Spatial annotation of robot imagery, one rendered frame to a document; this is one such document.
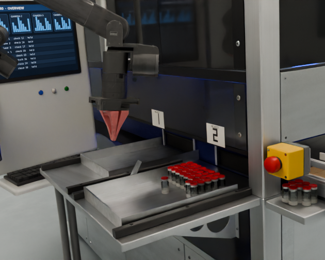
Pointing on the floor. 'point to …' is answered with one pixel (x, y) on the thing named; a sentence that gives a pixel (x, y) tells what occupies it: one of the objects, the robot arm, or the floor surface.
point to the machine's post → (263, 122)
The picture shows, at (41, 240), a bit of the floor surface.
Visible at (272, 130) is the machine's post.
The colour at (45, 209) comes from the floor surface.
